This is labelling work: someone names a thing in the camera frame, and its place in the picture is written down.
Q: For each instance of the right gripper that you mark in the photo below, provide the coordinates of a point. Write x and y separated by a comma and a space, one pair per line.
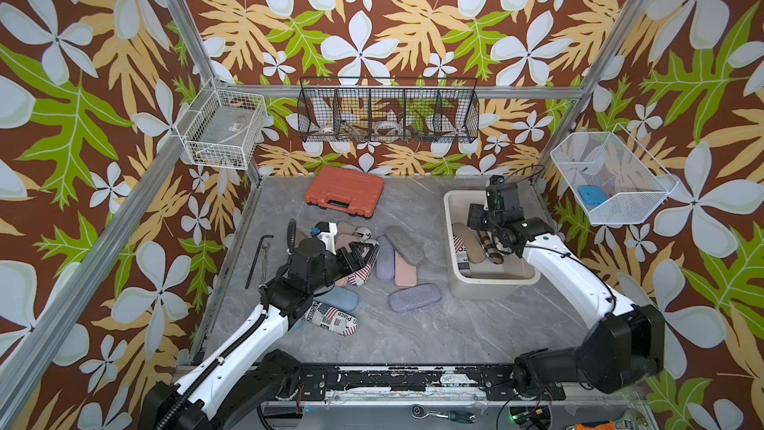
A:
476, 210

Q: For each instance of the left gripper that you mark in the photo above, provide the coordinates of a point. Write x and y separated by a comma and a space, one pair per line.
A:
355, 261

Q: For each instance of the plaid glasses case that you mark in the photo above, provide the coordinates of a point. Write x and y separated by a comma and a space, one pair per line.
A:
493, 255

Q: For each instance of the newspaper print glasses case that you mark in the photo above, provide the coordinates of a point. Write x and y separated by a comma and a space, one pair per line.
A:
462, 257

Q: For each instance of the cream plastic storage box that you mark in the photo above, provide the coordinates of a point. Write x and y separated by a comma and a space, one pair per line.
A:
488, 281

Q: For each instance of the pale purple glasses case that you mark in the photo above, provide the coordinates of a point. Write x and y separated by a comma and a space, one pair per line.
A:
385, 263

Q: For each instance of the small pink glasses case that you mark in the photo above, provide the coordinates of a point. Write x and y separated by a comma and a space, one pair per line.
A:
405, 274

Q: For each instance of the grey fabric glasses case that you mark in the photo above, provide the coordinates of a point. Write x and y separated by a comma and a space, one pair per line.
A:
404, 242

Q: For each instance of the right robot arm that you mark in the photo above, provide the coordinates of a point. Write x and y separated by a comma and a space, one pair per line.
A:
625, 342

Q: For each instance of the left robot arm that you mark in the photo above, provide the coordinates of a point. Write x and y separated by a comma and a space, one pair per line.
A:
244, 370

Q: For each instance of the blue glasses case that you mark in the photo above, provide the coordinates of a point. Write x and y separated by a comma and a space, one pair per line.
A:
340, 298

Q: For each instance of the flag print glasses case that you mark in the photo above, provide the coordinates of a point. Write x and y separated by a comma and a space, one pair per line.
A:
331, 318

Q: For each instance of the lavender glasses case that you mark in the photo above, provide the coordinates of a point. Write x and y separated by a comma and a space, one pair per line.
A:
414, 298

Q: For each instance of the black hex key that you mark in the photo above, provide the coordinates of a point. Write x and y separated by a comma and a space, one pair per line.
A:
258, 271

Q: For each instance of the red plastic tool case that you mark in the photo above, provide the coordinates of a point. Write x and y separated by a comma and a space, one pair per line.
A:
345, 190

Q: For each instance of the blue object in basket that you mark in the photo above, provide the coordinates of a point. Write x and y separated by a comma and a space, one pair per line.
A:
592, 196

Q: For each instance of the white mesh basket right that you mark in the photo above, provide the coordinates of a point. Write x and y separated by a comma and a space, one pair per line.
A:
636, 182

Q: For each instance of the ratchet wrench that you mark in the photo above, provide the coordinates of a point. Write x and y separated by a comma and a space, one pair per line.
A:
456, 416

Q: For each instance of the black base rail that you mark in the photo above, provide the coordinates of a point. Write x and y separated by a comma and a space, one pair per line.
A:
315, 382

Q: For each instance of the black wire basket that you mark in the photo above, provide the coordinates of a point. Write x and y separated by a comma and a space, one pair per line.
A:
434, 110

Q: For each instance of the white wire basket left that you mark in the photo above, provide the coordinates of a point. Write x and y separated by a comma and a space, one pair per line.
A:
221, 126

